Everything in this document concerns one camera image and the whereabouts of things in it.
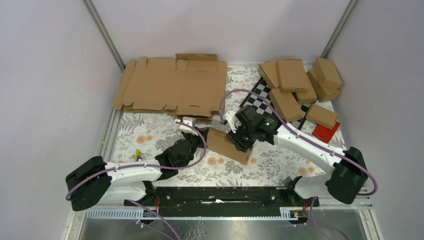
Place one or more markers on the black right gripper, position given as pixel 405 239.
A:
pixel 241 145

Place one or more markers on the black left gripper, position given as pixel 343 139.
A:
pixel 186 135

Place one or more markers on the brown cardboard box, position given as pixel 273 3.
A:
pixel 218 142

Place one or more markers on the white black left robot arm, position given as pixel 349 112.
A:
pixel 97 181

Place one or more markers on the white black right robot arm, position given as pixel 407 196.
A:
pixel 344 169

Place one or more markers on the folded cardboard box front centre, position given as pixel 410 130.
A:
pixel 286 105

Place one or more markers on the folded cardboard box back left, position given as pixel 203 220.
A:
pixel 268 72

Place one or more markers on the folded cardboard box front right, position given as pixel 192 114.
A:
pixel 322 116

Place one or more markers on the folded cardboard box middle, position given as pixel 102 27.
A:
pixel 306 97

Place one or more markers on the folded cardboard box large top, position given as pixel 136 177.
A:
pixel 291 76

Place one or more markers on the red box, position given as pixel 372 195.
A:
pixel 325 134

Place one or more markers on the folded cardboard box lower right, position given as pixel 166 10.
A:
pixel 324 94

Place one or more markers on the folded cardboard box top right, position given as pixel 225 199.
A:
pixel 326 73

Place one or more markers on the stack of flat cardboard sheets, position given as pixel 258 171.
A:
pixel 189 85

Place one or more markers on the floral patterned table mat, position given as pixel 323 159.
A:
pixel 152 133

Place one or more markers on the yellow green pen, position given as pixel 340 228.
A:
pixel 137 156

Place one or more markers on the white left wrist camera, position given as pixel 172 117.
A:
pixel 186 125

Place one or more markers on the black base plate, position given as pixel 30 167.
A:
pixel 224 202

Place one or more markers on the aluminium rail frame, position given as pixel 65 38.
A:
pixel 111 130

